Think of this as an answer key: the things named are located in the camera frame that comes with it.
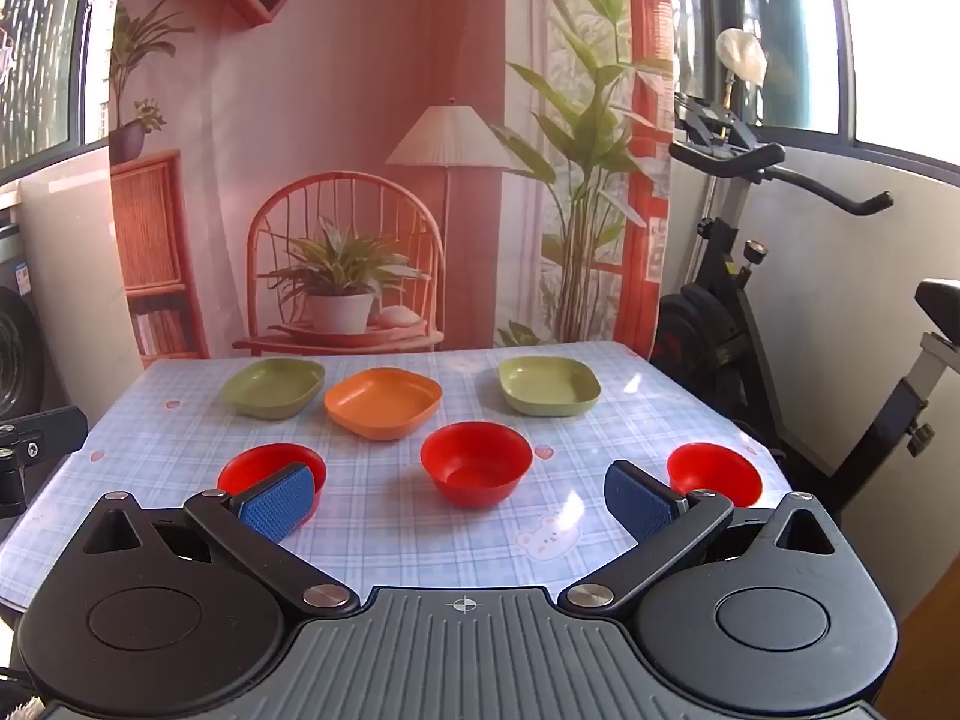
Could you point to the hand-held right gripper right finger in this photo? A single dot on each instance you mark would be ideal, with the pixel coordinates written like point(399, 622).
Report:
point(637, 500)

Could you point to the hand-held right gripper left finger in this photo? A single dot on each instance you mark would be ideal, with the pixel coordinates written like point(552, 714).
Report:
point(277, 504)

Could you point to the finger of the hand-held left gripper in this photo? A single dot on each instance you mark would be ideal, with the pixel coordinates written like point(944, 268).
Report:
point(45, 431)

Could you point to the green square plate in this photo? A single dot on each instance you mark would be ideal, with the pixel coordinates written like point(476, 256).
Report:
point(270, 386)
point(547, 382)

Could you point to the red bowl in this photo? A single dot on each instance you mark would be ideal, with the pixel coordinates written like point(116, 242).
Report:
point(476, 465)
point(255, 469)
point(712, 469)

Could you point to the blue plaid tablecloth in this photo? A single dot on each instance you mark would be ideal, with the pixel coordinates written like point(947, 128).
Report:
point(390, 532)

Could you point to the orange square plate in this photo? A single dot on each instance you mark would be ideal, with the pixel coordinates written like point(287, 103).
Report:
point(382, 401)

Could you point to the black exercise bike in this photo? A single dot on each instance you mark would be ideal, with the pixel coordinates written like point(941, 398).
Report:
point(720, 315)

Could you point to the printed backdrop cloth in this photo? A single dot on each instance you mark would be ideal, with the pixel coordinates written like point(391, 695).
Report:
point(337, 127)

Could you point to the white cloth cover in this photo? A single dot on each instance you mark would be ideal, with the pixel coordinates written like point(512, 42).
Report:
point(744, 56)

